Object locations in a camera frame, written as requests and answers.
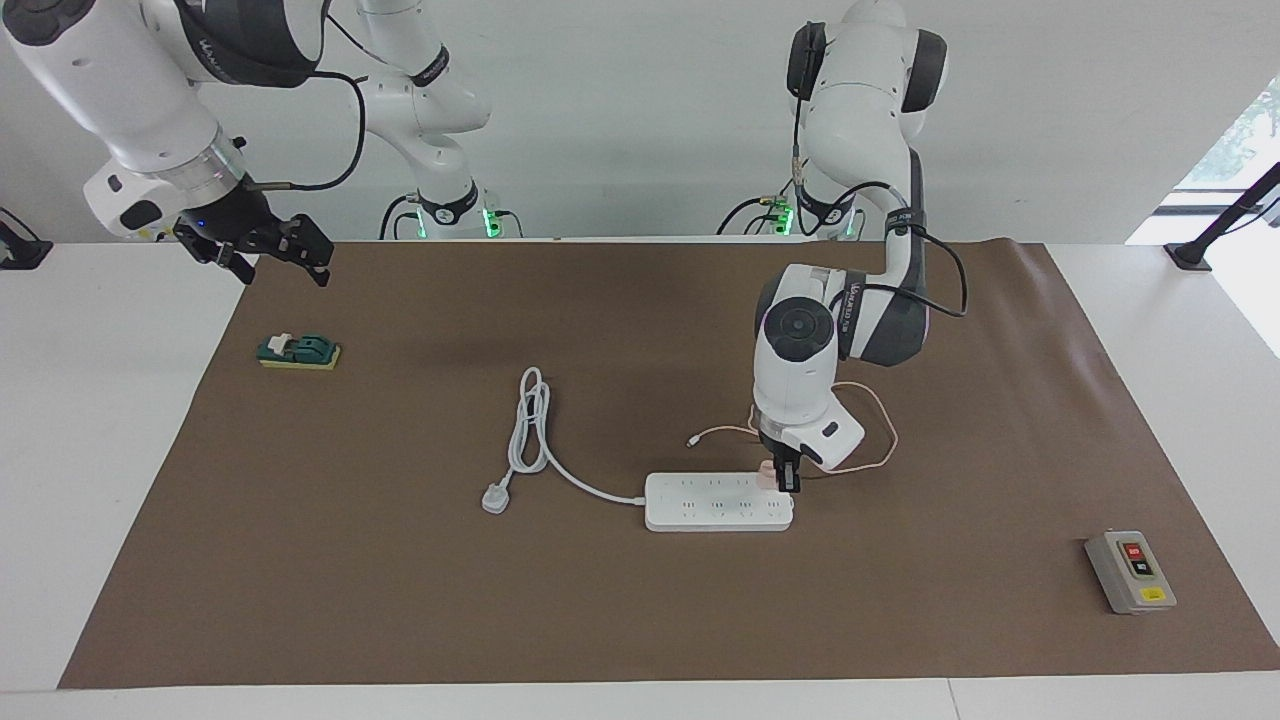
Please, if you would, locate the black slanted stand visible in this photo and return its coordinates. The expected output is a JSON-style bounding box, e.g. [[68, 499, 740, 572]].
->
[[1165, 163, 1280, 273]]

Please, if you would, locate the white power strip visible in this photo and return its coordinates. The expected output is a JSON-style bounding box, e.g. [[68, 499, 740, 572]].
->
[[644, 472, 796, 533]]

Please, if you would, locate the pink charging cable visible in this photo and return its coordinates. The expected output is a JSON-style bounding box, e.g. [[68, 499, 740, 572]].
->
[[686, 380, 899, 473]]

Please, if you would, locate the small black stand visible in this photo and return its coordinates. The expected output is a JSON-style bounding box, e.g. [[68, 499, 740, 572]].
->
[[0, 207, 53, 271]]

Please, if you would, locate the bright window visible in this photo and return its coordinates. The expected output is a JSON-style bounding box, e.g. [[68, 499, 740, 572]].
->
[[1160, 78, 1280, 216]]

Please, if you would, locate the brown table mat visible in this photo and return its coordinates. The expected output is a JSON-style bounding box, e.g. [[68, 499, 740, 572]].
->
[[58, 240, 1280, 689]]

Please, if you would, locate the grey on off switch box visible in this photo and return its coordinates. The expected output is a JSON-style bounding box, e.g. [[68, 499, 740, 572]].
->
[[1085, 530, 1178, 615]]

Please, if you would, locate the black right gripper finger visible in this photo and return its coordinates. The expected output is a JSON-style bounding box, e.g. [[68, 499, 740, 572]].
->
[[275, 213, 335, 289], [183, 235, 257, 287]]

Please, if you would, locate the black right arm base cable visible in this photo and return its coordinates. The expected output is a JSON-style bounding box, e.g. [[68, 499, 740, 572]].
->
[[378, 193, 426, 241]]

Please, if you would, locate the green knife switch block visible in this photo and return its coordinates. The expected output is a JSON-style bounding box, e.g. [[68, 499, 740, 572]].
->
[[256, 333, 342, 372]]

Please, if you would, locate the black left arm base cable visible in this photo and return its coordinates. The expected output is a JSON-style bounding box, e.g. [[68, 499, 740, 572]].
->
[[716, 193, 791, 237]]

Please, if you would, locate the black arm base cable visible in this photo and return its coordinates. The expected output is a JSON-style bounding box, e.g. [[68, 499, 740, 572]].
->
[[716, 193, 791, 237], [378, 193, 426, 241]]

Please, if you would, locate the white power cord with plug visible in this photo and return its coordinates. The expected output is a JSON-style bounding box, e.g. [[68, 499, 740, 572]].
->
[[481, 367, 649, 516]]

